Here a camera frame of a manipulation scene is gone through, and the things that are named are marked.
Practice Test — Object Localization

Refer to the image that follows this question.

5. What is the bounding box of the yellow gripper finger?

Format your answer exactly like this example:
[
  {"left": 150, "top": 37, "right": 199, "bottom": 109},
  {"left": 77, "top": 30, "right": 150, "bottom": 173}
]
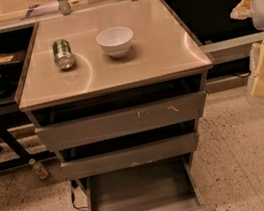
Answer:
[{"left": 230, "top": 0, "right": 253, "bottom": 20}]

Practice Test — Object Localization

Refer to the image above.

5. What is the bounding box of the green soda can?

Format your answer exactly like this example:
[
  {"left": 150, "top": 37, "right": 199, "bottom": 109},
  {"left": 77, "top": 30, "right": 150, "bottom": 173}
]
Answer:
[{"left": 52, "top": 39, "right": 75, "bottom": 70}]

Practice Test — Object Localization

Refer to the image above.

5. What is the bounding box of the grey drawer cabinet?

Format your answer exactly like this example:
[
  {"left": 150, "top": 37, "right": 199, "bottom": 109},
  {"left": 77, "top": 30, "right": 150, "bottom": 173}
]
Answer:
[{"left": 1, "top": 0, "right": 241, "bottom": 211}]

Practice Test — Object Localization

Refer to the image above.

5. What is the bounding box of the open bottom drawer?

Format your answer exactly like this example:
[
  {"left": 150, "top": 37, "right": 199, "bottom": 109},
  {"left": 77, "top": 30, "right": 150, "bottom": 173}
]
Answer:
[{"left": 85, "top": 156, "right": 215, "bottom": 211}]

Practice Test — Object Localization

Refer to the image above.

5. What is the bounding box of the top drawer front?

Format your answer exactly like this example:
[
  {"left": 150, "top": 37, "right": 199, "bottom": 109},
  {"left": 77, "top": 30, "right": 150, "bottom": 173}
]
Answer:
[{"left": 35, "top": 91, "right": 206, "bottom": 152}]

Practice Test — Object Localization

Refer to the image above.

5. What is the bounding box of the white ceramic bowl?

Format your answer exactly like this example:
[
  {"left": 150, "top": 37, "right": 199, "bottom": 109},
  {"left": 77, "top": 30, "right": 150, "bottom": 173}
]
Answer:
[{"left": 96, "top": 26, "right": 134, "bottom": 58}]

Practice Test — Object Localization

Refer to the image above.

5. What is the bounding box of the black box with label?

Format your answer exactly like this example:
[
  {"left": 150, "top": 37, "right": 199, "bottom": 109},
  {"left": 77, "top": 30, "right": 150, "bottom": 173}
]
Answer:
[{"left": 0, "top": 50, "right": 26, "bottom": 77}]

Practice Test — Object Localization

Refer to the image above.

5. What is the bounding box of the plastic bottle on floor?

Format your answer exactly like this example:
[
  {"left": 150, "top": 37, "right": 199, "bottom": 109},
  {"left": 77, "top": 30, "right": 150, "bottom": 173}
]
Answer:
[{"left": 28, "top": 159, "right": 50, "bottom": 180}]

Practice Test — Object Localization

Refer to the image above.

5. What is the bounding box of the black cable on floor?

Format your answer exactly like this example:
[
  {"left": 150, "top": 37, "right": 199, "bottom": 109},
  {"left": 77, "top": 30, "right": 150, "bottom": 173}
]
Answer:
[{"left": 67, "top": 178, "right": 89, "bottom": 211}]

